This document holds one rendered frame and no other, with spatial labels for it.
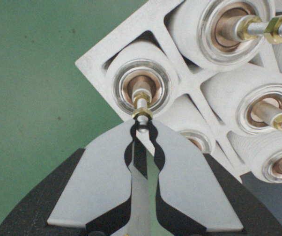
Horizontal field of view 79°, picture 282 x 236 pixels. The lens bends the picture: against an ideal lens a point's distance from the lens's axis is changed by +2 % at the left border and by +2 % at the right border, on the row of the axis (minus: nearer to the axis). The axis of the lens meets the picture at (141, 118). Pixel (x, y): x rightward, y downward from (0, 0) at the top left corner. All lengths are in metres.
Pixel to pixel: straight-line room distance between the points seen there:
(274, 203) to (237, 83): 0.43
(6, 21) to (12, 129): 0.31
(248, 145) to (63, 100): 0.46
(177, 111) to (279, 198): 0.43
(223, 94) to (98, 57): 0.20
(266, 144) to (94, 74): 0.30
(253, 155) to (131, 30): 0.28
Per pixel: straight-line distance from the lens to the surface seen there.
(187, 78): 0.30
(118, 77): 0.21
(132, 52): 0.21
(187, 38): 0.22
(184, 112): 0.28
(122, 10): 0.46
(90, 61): 0.29
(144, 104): 0.16
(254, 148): 0.34
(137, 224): 0.35
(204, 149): 0.28
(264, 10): 0.24
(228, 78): 0.29
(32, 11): 0.52
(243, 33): 0.19
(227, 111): 0.26
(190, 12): 0.22
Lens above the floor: 0.46
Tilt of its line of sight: 62 degrees down
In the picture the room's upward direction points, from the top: 180 degrees clockwise
